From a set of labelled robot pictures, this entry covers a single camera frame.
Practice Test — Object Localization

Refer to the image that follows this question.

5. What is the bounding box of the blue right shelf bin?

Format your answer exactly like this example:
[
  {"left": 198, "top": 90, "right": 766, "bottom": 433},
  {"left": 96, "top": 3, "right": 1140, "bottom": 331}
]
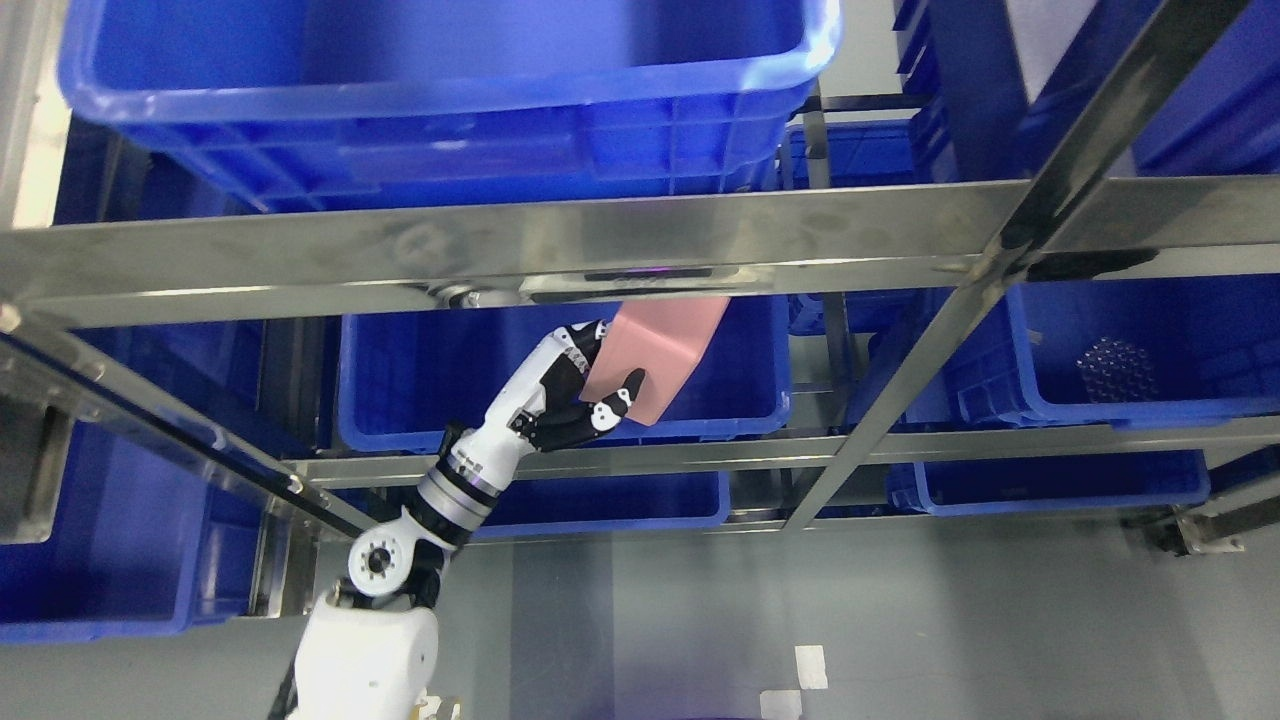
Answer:
[{"left": 895, "top": 275, "right": 1279, "bottom": 430}]

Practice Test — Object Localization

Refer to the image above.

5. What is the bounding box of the steel shelf rack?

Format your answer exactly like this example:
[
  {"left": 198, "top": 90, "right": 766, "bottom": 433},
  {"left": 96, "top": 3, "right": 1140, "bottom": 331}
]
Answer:
[{"left": 3, "top": 1, "right": 1277, "bottom": 539}]

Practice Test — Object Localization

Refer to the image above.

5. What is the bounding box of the pink plastic storage box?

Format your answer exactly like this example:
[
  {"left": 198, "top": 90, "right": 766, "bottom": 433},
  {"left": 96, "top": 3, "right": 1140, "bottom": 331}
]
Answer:
[{"left": 582, "top": 296, "right": 730, "bottom": 427}]

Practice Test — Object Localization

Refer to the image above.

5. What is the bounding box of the large blue top bin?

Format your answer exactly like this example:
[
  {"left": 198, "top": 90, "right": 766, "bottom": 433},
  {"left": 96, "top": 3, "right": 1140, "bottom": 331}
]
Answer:
[{"left": 58, "top": 1, "right": 844, "bottom": 213}]

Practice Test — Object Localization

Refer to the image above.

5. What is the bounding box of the blue left floor bin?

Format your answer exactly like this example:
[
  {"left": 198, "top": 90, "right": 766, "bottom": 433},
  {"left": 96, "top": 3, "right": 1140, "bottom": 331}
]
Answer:
[{"left": 1, "top": 322, "right": 262, "bottom": 644}]

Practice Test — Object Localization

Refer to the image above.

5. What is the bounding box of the blue shelf bin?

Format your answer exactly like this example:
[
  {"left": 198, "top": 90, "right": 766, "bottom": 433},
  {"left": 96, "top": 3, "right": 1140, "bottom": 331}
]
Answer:
[
  {"left": 895, "top": 275, "right": 1279, "bottom": 430},
  {"left": 337, "top": 296, "right": 792, "bottom": 454}
]

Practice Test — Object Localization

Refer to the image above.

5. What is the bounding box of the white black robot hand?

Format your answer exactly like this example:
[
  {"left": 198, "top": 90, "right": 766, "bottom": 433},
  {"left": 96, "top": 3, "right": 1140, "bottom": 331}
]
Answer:
[{"left": 436, "top": 320, "right": 646, "bottom": 489}]

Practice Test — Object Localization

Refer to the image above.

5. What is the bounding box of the blue lower right bin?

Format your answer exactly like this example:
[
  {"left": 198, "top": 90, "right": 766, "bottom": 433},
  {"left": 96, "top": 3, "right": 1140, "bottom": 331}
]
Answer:
[{"left": 884, "top": 450, "right": 1211, "bottom": 518}]

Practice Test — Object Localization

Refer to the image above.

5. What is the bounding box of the blue middle shelf bin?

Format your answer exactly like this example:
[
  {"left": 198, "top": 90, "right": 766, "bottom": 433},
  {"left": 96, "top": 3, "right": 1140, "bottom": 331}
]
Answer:
[{"left": 337, "top": 296, "right": 792, "bottom": 454}]

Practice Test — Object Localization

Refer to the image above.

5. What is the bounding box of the blue lower middle bin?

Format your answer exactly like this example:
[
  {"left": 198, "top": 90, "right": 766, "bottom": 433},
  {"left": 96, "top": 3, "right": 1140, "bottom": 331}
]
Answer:
[{"left": 474, "top": 471, "right": 731, "bottom": 541}]

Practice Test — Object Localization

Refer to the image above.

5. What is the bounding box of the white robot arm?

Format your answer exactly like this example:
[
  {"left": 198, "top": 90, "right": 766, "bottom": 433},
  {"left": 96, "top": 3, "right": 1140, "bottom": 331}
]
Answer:
[{"left": 270, "top": 425, "right": 530, "bottom": 719}]

